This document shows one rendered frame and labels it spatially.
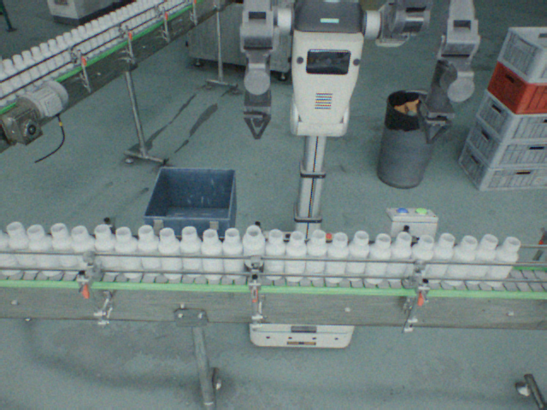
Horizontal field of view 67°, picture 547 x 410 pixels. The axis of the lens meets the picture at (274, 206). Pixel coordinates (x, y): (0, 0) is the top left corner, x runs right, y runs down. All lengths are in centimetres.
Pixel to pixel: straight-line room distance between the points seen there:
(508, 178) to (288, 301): 265
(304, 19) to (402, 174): 198
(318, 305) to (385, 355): 110
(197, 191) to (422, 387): 143
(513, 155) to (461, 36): 250
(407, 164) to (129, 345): 220
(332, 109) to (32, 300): 116
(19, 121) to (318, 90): 140
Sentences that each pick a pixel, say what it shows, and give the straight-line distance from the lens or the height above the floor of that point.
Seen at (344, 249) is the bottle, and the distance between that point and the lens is 116.
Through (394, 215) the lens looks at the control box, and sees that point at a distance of 132.
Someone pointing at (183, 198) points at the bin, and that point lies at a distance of 186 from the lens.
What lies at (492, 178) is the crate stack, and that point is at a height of 12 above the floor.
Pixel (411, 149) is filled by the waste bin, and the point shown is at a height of 38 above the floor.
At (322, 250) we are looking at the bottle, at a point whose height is 112.
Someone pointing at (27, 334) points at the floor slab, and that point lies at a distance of 260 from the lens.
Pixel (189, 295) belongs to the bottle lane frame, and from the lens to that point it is 127.
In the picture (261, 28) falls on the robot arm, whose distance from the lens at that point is 98.
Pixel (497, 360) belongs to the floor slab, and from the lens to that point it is 255.
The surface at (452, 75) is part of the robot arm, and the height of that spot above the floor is 159.
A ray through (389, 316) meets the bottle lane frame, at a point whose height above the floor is 88.
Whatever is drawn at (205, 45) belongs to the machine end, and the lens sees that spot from 505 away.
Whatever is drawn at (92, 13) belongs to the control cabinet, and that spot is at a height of 9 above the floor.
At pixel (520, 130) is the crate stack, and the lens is 339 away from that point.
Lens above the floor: 195
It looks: 41 degrees down
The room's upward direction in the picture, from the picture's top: 2 degrees clockwise
